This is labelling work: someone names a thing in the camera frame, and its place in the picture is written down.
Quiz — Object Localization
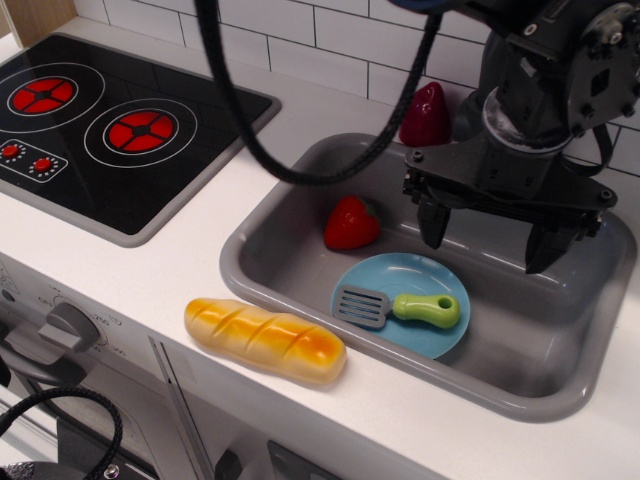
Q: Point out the black braided cable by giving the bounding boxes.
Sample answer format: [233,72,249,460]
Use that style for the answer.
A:
[193,0,445,185]
[0,385,124,480]

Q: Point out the wooden side panel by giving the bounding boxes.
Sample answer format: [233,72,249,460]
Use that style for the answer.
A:
[1,0,77,48]

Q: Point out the grey plastic sink basin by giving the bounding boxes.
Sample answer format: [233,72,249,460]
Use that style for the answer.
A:
[220,144,637,422]

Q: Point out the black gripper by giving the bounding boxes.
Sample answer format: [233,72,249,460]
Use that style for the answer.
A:
[403,133,616,274]

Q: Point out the black braided cable lower left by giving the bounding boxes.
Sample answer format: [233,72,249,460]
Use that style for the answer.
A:
[0,385,124,480]

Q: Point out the red toy strawberry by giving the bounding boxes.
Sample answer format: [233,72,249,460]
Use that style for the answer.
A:
[324,195,381,250]

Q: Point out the toy oven door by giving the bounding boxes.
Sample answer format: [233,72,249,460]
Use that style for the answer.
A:
[0,319,211,480]

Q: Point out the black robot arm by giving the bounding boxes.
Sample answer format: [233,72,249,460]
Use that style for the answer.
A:
[404,1,639,274]

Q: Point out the blue plastic plate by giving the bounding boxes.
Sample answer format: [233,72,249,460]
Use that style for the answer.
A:
[331,253,471,359]

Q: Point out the dark grey toy faucet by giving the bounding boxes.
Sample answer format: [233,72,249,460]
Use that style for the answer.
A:
[452,90,484,142]

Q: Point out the toy bread loaf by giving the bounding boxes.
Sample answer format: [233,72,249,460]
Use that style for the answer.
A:
[184,298,347,385]

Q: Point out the black toy stovetop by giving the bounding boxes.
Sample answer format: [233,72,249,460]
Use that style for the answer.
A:
[0,32,282,249]

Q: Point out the grey spatula green handle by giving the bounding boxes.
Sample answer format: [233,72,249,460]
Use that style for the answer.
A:
[331,285,461,330]

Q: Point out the dark red toy pepper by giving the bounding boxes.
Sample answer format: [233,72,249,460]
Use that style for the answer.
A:
[398,81,451,147]

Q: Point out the grey oven knob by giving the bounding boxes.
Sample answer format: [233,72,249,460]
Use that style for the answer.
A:
[38,303,100,352]

